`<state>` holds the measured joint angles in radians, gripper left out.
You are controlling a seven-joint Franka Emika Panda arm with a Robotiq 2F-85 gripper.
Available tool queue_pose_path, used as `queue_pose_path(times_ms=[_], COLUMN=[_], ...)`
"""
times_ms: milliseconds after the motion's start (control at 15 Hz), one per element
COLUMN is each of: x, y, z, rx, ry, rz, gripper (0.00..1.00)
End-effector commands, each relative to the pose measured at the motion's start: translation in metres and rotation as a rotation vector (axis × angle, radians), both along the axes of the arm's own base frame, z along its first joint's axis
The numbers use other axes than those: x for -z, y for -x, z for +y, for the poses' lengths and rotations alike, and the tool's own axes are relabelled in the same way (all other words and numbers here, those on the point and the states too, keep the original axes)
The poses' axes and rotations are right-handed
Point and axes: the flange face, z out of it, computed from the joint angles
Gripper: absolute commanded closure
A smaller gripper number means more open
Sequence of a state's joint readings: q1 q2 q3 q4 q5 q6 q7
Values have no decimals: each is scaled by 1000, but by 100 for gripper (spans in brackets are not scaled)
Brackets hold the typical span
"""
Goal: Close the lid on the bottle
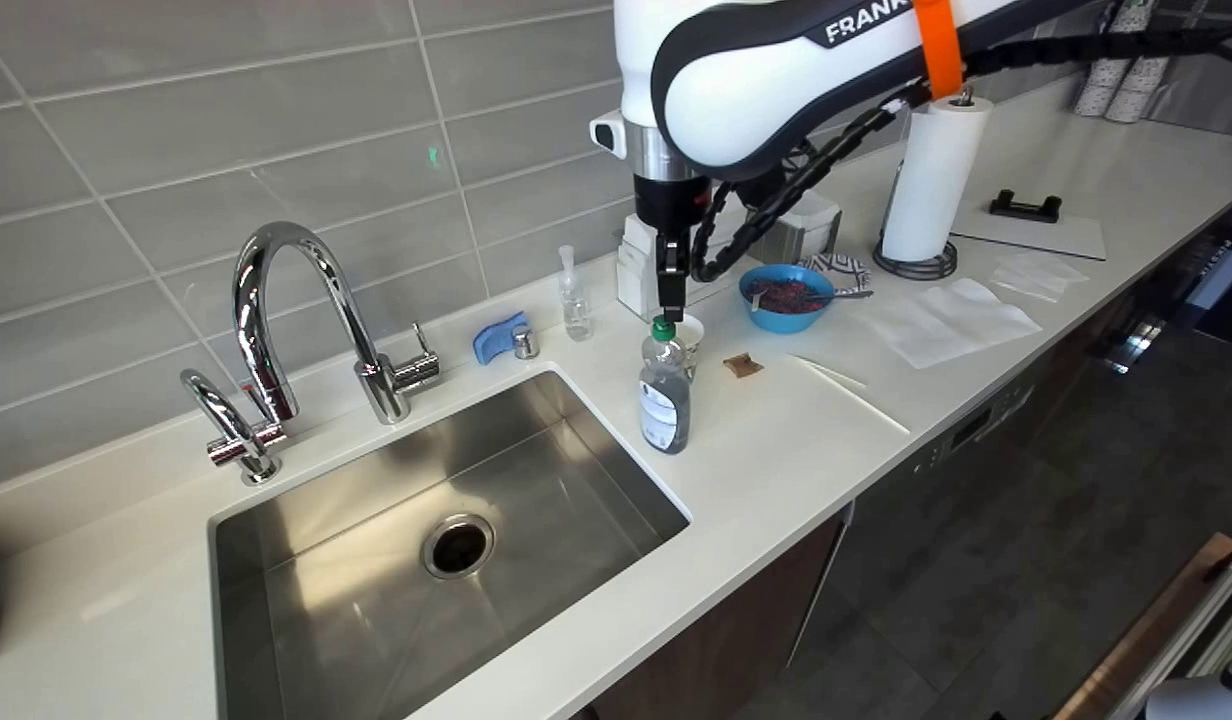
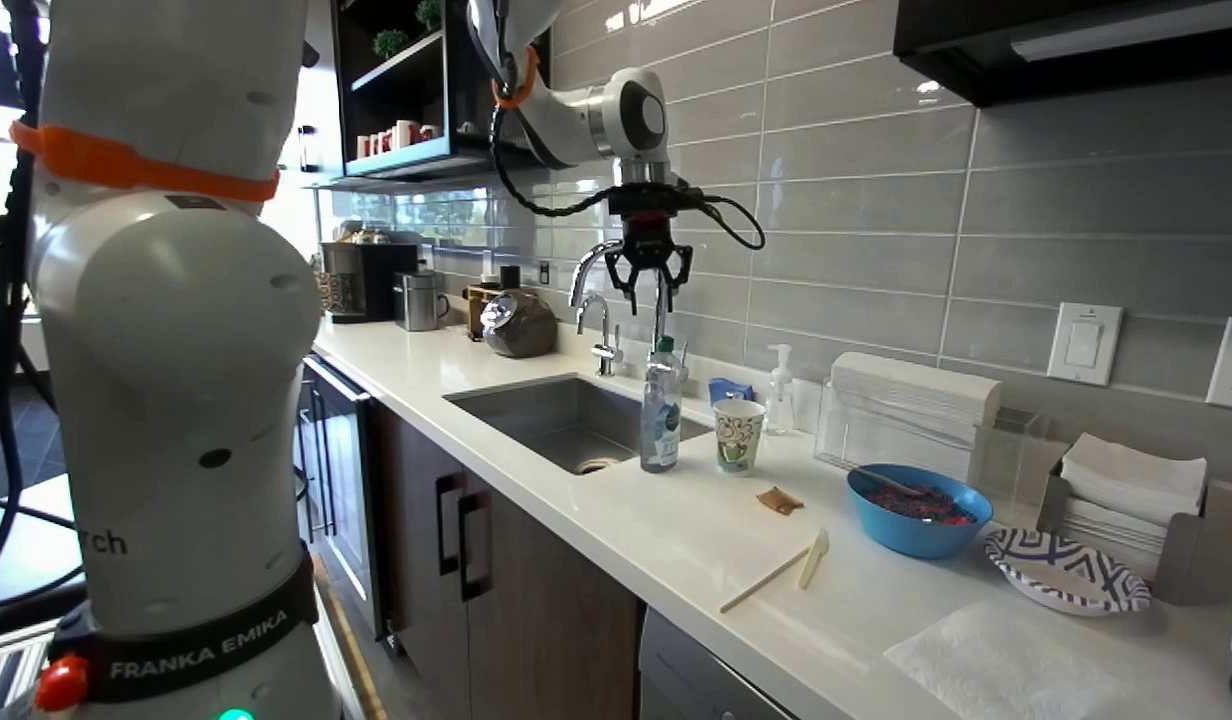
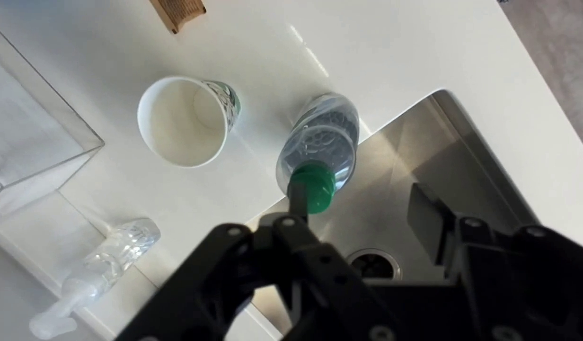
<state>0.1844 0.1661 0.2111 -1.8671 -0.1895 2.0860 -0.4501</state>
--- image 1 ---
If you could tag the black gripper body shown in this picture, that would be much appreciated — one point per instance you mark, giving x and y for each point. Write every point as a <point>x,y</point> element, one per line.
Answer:
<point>674,212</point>

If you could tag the green bottle lid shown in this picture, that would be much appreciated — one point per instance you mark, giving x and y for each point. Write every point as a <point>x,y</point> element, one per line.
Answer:
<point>666,330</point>

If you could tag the clear plastic bottle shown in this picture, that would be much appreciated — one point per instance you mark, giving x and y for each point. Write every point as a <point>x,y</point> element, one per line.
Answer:
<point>666,400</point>

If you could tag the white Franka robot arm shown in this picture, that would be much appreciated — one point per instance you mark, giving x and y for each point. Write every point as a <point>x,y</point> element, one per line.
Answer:
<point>739,83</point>

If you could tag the clear soap pump bottle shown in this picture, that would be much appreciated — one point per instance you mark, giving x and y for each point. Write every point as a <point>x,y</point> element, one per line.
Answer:
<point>574,304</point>

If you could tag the small brown packet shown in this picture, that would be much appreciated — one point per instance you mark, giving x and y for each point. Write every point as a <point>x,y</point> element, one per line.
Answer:
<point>740,365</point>

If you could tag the blue bowl with cereal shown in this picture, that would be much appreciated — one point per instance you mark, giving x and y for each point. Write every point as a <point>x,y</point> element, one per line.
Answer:
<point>784,303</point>

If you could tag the pale wooden chopstick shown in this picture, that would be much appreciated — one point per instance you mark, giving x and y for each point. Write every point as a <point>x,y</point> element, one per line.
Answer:
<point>873,400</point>
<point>831,373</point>

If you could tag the blue sponge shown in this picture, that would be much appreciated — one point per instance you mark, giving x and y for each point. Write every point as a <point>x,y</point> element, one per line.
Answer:
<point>496,337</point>

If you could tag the white paper towel roll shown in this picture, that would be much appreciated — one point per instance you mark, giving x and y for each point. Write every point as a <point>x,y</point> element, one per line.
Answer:
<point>933,175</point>

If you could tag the white paper towel sheet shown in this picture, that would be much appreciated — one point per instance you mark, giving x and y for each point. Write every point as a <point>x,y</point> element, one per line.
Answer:
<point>948,326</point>

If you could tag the brown wooden sink cabinet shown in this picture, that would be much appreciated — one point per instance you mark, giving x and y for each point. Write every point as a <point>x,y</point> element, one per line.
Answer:
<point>739,627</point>

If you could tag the small black stand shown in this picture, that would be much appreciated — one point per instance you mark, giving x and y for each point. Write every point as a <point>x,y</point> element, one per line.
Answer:
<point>1025,204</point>

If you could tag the white cutting board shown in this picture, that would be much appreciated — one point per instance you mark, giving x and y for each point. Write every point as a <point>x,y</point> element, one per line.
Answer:
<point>1041,241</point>

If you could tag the stainless steel sink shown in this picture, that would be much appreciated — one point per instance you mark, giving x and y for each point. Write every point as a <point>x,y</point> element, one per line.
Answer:
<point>378,535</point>

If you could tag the tall chrome faucet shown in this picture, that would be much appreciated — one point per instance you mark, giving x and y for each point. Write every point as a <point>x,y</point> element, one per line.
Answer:
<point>279,292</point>

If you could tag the small chrome faucet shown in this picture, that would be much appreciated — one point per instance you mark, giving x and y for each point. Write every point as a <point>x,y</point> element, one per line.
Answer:
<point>237,425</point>

